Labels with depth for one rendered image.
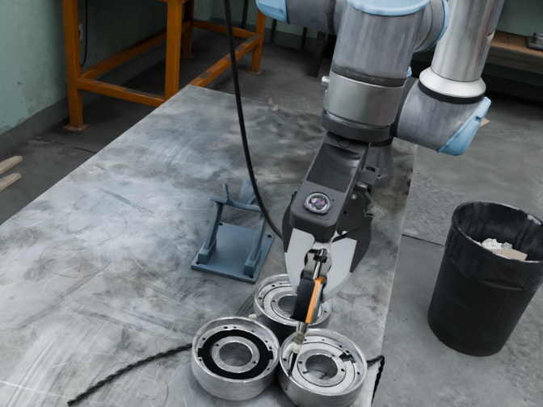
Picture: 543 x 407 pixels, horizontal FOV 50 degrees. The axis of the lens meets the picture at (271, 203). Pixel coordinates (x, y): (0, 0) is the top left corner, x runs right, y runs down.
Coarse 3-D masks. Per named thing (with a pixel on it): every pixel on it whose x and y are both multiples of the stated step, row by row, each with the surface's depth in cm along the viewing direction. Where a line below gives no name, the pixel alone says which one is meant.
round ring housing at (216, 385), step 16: (224, 320) 72; (240, 320) 73; (208, 336) 71; (272, 336) 71; (192, 352) 67; (224, 352) 71; (240, 352) 71; (256, 352) 69; (192, 368) 67; (224, 368) 67; (240, 368) 67; (272, 368) 66; (208, 384) 65; (224, 384) 64; (240, 384) 64; (256, 384) 65; (240, 400) 67
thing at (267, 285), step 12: (276, 276) 81; (264, 288) 80; (276, 300) 78; (288, 300) 80; (264, 312) 74; (276, 312) 76; (324, 312) 78; (264, 324) 74; (276, 324) 73; (288, 324) 73; (324, 324) 75; (276, 336) 74
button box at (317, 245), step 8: (336, 232) 91; (344, 232) 91; (320, 240) 88; (328, 240) 88; (320, 248) 87; (328, 248) 87; (312, 256) 87; (328, 256) 87; (312, 264) 88; (328, 264) 87; (312, 272) 89
